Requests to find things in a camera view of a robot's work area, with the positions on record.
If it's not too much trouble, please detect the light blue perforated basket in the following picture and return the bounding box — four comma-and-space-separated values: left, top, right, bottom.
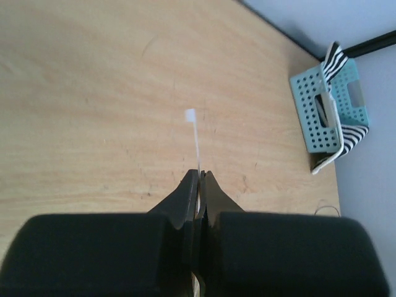
290, 59, 369, 154

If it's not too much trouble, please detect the black white striped cloth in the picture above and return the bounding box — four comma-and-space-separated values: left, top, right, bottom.
311, 41, 369, 174

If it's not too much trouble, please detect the purple wire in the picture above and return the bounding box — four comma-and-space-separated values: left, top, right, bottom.
314, 204, 341, 216

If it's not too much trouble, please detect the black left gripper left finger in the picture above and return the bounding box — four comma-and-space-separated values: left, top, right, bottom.
1, 170, 198, 296

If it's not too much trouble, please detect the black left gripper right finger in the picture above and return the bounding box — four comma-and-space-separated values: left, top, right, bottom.
196, 172, 389, 296

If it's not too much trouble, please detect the white zip tie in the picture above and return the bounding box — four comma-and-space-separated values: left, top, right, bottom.
184, 108, 202, 215

